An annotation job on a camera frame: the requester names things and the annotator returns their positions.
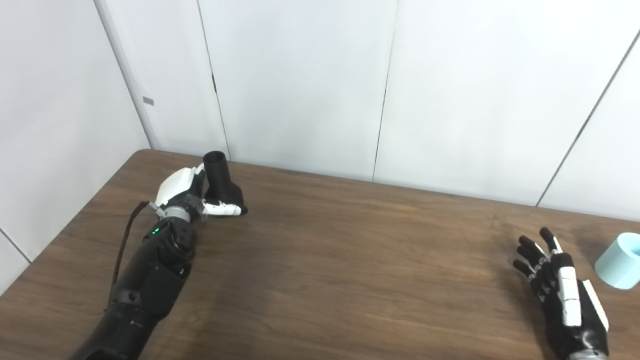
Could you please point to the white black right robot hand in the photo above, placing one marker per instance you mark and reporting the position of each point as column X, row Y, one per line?
column 575, row 320

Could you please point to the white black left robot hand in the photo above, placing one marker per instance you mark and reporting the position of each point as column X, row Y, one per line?
column 175, row 187

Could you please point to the black plastic nozzle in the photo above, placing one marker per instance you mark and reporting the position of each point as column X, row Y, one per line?
column 222, row 182

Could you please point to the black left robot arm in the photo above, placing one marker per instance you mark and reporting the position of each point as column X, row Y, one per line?
column 150, row 280

